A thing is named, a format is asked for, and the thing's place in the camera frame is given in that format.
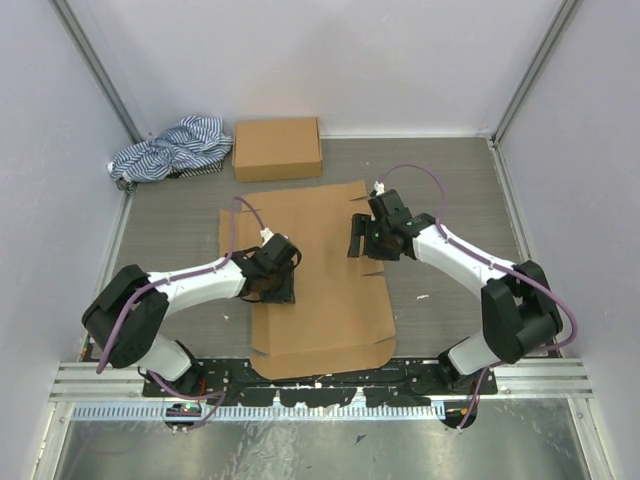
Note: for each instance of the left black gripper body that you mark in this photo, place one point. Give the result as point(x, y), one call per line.
point(282, 288)

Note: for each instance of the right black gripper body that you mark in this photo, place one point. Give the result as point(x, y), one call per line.
point(377, 244)

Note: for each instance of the brown cardboard blanks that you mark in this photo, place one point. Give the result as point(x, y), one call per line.
point(341, 319)

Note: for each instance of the brown cardboard box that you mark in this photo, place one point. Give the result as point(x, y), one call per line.
point(277, 149)

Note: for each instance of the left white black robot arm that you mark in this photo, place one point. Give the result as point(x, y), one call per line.
point(125, 318)

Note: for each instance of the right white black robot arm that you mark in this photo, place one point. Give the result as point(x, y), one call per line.
point(518, 312)

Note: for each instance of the blue striped crumpled cloth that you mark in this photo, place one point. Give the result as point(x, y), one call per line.
point(193, 146)

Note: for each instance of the slotted grey cable duct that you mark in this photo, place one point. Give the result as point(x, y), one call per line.
point(178, 412)

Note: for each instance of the aluminium frame rail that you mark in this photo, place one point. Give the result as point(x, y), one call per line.
point(81, 382)

